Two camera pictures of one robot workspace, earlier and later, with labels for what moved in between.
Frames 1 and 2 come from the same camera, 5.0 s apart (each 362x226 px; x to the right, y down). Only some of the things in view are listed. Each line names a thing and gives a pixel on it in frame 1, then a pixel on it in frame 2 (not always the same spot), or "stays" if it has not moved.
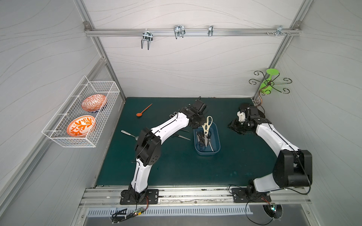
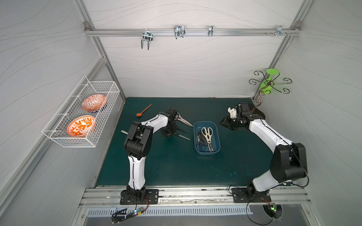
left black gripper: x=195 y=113 to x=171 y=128
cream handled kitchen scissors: x=206 y=127 to x=208 y=133
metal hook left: x=147 y=36 stays
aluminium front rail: x=202 y=197 stays
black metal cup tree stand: x=267 y=89 stays
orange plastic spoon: x=140 y=114 stays
